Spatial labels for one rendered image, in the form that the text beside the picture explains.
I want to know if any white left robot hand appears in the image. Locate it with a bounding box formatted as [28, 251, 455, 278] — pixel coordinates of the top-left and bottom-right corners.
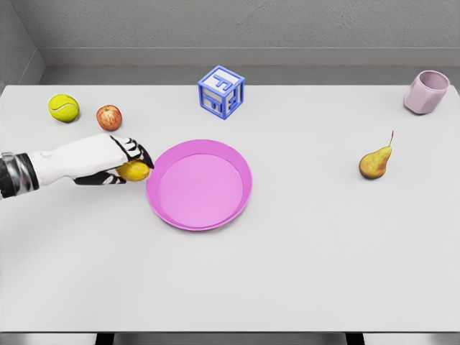
[53, 134, 155, 186]

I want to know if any yellow lemon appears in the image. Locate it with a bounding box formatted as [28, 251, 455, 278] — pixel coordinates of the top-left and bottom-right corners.
[115, 159, 151, 183]

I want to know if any pink round plate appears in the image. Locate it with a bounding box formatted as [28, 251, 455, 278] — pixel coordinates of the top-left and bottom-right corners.
[145, 139, 253, 232]

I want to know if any red apple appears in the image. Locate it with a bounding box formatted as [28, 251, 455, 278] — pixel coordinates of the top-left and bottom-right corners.
[96, 104, 123, 132]

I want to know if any yellow-green tennis ball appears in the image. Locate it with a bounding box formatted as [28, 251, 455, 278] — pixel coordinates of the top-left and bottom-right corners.
[48, 93, 81, 124]

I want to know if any blue letter block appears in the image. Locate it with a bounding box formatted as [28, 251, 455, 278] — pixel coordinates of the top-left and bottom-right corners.
[197, 65, 246, 121]

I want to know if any brown-yellow pear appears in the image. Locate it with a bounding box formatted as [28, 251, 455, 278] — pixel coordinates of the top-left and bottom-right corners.
[358, 130, 395, 181]

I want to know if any pale pink cup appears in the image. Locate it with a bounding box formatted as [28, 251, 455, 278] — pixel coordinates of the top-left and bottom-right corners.
[403, 70, 451, 116]

